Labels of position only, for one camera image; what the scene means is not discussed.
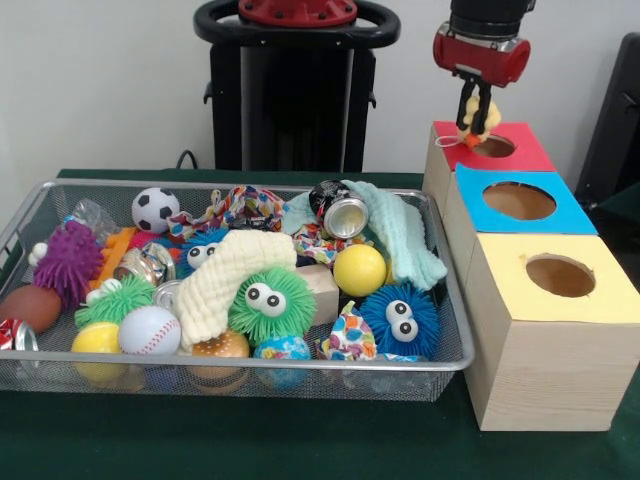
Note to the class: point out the small soccer ball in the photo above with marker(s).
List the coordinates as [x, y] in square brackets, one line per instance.
[155, 210]

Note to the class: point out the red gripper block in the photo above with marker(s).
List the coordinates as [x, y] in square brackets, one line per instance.
[480, 57]

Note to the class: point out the white baseball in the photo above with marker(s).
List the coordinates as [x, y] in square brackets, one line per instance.
[150, 332]

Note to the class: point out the dark green table cloth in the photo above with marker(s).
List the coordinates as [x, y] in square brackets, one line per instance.
[250, 440]

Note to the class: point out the green spiky ball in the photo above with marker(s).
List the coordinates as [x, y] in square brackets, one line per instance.
[295, 310]

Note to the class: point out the blue spiky ball with eyes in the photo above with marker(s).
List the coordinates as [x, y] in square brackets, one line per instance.
[380, 320]

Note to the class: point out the crushed drink can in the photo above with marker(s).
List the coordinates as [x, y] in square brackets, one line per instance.
[342, 217]

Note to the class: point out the black stand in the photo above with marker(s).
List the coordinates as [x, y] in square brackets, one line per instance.
[615, 125]

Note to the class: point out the light blue muslin cloth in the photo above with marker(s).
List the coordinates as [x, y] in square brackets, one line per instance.
[405, 240]

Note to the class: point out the wooden three-hole box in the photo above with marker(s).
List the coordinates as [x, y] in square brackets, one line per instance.
[550, 350]

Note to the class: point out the yellow plush duck toy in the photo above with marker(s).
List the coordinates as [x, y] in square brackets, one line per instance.
[494, 117]

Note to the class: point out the green covered side table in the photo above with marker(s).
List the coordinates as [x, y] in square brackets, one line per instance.
[627, 200]

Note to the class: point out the blue globe ball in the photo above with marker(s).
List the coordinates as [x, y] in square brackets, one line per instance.
[282, 347]

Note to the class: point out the yellow smooth ball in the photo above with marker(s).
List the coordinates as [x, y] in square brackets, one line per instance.
[360, 270]

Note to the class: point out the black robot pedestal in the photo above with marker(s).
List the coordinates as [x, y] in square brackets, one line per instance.
[300, 100]

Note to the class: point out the cream muslin cloth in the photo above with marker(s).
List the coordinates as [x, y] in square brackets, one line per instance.
[215, 290]

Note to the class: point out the purple spiky ball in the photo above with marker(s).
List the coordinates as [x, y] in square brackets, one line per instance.
[70, 260]

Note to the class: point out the shallow clear mesh bin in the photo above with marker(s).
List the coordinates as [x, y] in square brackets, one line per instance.
[350, 385]

